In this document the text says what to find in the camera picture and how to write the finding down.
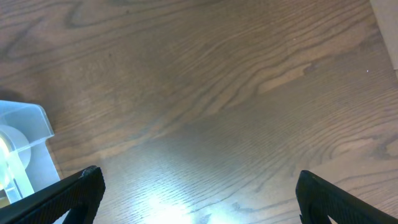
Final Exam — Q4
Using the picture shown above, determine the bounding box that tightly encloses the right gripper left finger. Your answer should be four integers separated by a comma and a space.
1, 166, 106, 223

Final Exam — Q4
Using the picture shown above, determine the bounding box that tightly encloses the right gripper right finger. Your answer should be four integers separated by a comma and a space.
295, 170, 397, 224

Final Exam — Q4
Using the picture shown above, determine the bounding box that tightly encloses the clear plastic storage container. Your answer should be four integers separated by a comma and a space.
1, 100, 60, 203

